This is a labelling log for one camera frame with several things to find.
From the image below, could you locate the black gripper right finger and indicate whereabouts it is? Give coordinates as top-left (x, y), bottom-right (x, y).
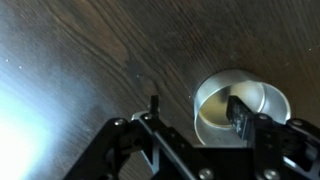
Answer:
top-left (225, 95), bottom-right (320, 180)

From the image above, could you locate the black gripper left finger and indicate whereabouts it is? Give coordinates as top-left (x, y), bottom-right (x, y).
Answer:
top-left (62, 94), bottom-right (222, 180)

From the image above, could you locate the half cup steel measuring cup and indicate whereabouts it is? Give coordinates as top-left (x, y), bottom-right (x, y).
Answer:
top-left (193, 68), bottom-right (292, 148)

